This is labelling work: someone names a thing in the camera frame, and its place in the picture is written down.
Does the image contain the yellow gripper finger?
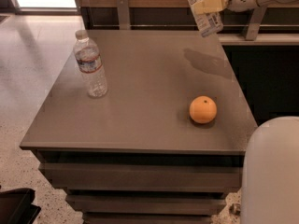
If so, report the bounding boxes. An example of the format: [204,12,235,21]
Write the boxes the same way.
[193,0,231,15]

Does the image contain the orange fruit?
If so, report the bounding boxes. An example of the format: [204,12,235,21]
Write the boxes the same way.
[189,96,217,124]

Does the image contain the left metal bracket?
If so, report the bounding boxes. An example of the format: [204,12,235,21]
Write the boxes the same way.
[116,0,131,30]

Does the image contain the blue label plastic bottle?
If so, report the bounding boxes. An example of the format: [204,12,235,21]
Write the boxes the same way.
[187,0,223,37]

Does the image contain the striped cable on floor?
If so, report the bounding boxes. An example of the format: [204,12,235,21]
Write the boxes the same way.
[229,203,242,217]

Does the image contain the right metal bracket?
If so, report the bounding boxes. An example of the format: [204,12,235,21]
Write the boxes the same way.
[244,7,266,41]

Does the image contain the black object on floor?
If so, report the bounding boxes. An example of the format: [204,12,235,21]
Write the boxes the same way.
[0,188,41,224]

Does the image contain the metal bracket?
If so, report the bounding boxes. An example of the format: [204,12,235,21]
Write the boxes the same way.
[244,7,266,41]
[116,0,131,30]

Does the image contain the clear upright water bottle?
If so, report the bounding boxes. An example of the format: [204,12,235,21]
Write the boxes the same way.
[73,30,107,97]

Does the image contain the grey drawer cabinet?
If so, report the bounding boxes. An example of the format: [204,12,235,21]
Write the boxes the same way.
[21,31,256,224]

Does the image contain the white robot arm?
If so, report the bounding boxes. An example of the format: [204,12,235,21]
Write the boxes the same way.
[191,0,299,224]

